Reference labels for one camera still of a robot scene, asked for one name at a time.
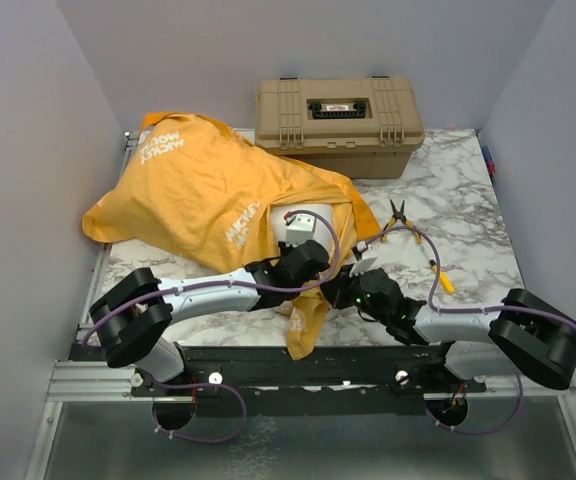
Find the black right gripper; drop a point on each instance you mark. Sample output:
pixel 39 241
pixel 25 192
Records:
pixel 335 290

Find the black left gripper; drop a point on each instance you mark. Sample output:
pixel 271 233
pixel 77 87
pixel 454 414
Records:
pixel 285 249

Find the orange Mickey Mouse pillowcase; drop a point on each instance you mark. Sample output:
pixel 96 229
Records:
pixel 197 188

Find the tan plastic toolbox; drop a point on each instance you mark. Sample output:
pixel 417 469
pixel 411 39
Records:
pixel 365 128

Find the white pillow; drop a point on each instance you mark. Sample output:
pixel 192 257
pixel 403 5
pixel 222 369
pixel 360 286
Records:
pixel 320 211

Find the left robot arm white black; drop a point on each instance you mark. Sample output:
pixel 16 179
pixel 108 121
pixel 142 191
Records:
pixel 130 319

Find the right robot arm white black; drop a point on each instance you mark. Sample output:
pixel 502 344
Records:
pixel 524 336

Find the yellow black pliers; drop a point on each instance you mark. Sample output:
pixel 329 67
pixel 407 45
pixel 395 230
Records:
pixel 398 216

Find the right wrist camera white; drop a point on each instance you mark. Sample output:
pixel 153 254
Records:
pixel 365 257

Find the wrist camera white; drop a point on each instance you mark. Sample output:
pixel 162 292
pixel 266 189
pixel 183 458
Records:
pixel 365 257
pixel 299 228

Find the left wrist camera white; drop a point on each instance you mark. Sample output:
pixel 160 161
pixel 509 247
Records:
pixel 299 228

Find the yellow handled screwdriver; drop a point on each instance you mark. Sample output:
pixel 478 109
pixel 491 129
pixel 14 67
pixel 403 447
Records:
pixel 444 280

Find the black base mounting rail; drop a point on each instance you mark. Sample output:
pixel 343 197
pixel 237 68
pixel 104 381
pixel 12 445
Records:
pixel 264 380

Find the blue red object at wall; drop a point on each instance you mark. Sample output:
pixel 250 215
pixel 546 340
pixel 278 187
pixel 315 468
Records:
pixel 489 162

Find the aluminium frame rail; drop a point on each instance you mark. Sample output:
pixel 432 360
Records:
pixel 88 382

